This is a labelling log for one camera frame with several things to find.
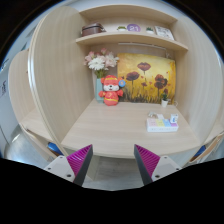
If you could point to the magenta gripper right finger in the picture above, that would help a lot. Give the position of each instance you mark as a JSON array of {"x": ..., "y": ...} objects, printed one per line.
[{"x": 153, "y": 167}]

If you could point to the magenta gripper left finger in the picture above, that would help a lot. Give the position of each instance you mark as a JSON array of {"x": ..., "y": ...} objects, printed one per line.
[{"x": 73, "y": 167}]

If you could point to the blue stool under desk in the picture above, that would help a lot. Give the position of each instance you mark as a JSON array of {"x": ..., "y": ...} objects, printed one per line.
[{"x": 54, "y": 148}]

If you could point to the small grey adapter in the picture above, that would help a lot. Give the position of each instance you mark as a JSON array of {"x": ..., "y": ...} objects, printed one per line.
[{"x": 153, "y": 115}]

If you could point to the small white potted plant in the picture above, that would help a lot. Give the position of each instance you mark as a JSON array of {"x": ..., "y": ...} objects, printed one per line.
[{"x": 164, "y": 100}]

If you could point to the red plush doll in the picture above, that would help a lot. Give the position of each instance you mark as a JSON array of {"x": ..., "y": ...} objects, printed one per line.
[{"x": 112, "y": 89}]

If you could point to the light blue vase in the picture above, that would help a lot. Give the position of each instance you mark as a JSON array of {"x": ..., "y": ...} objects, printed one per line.
[{"x": 98, "y": 88}]

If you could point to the poppy flower painting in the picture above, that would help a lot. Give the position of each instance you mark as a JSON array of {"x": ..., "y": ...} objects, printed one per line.
[{"x": 147, "y": 77}]

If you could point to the wooden desk shelf unit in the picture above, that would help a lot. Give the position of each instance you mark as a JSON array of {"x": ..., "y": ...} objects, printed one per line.
[{"x": 52, "y": 92}]

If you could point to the pink white flower bouquet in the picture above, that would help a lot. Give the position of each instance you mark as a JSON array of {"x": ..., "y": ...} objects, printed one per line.
[{"x": 101, "y": 61}]

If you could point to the white framed card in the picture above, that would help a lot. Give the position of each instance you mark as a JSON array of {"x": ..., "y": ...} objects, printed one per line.
[{"x": 164, "y": 32}]

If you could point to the small green plant right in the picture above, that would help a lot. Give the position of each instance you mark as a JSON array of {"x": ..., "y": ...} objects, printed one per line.
[{"x": 150, "y": 30}]

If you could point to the small green plant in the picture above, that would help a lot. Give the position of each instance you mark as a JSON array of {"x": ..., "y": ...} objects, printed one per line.
[
  {"x": 150, "y": 30},
  {"x": 121, "y": 28}
]

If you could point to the brown box on shelf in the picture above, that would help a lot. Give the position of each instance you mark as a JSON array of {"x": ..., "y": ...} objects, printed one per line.
[{"x": 90, "y": 29}]

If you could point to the purple round clock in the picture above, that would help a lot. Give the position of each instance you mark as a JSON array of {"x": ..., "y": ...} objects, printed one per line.
[{"x": 133, "y": 28}]

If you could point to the small green plant left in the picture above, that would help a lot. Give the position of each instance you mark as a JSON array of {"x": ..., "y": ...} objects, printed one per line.
[{"x": 121, "y": 28}]

